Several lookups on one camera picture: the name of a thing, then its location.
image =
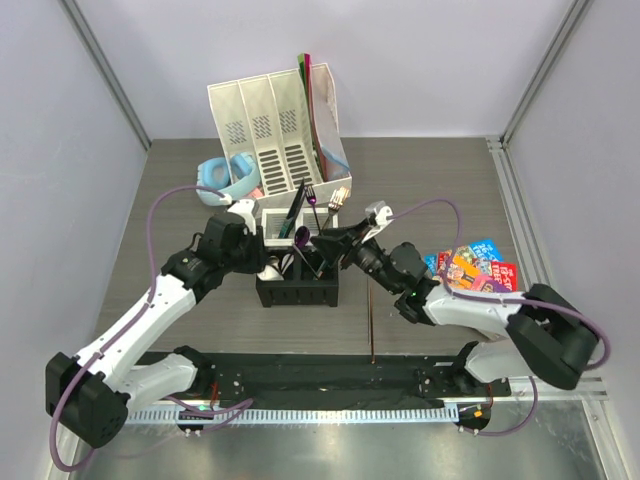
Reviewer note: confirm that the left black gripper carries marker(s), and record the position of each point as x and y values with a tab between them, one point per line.
259	254

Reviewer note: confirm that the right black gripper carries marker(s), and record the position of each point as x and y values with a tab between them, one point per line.
351	241

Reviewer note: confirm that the silver metal fork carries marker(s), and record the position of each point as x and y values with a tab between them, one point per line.
332	210

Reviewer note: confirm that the purple metallic spoon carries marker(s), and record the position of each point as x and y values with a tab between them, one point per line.
302	236

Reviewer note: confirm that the thin dark metal chopstick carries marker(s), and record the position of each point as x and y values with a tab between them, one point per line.
305	254

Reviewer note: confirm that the copper coloured fork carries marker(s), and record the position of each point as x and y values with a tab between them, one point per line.
340	195

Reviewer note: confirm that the black plastic knife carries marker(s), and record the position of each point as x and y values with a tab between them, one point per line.
297	205

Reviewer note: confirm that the green and tan chopstick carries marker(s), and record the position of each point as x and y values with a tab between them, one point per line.
328	269

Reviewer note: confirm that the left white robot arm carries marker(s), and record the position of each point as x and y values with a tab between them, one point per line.
93	392

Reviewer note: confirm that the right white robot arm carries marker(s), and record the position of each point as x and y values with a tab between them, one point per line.
542	334

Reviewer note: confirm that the white two-slot utensil container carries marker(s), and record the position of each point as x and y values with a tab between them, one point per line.
273	219

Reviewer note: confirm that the pink paper label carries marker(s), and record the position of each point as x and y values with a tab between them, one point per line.
256	193

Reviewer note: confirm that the black two-slot utensil container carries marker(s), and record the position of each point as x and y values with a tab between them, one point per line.
298	286

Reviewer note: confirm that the light blue headphones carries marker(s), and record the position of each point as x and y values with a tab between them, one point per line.
235	178

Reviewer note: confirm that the coloured plastic folders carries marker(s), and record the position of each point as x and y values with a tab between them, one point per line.
321	100

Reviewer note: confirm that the white file organizer rack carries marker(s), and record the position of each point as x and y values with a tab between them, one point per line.
267	116

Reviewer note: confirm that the Roald Dahl colourful book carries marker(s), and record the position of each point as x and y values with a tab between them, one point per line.
462	275

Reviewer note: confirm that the blue treehouse book underneath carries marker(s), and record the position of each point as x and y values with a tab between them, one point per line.
483	249

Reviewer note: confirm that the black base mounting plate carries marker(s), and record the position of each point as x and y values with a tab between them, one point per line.
333	382

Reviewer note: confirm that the red treehouse book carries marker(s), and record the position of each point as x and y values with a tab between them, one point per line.
505	274

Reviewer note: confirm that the slotted cable duct strip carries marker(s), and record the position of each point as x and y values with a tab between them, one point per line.
173	414

